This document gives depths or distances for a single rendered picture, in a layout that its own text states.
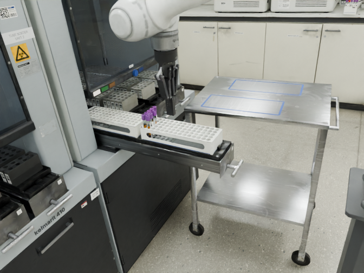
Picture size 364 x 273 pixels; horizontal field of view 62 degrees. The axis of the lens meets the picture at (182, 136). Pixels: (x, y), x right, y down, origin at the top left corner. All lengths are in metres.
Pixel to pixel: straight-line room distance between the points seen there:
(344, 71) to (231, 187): 1.91
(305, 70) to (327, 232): 1.79
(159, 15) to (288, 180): 1.30
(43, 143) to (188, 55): 2.76
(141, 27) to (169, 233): 1.36
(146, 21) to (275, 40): 2.57
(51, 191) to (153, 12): 0.64
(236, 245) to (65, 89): 1.23
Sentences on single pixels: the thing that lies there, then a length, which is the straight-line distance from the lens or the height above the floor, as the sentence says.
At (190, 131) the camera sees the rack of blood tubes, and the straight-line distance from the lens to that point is 1.09.
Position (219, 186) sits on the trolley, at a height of 0.28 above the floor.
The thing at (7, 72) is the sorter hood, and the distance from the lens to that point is 1.01.
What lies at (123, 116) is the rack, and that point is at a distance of 1.26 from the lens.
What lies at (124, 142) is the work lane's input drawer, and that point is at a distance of 1.22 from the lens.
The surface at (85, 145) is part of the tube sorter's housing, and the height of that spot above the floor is 0.79.
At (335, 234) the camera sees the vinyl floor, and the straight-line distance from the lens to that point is 2.00.
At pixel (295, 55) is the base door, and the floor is 0.52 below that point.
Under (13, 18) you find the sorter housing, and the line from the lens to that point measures 1.04.
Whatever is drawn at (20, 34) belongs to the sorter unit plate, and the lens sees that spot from 1.05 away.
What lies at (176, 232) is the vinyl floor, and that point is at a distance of 1.90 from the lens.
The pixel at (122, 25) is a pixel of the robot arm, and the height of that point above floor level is 1.27.
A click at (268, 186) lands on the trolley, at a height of 0.28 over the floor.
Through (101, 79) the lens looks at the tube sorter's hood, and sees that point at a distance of 1.26.
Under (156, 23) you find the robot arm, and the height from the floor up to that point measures 1.27.
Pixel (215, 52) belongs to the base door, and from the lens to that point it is 3.52.
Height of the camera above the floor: 1.39
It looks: 30 degrees down
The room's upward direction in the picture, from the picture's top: 5 degrees counter-clockwise
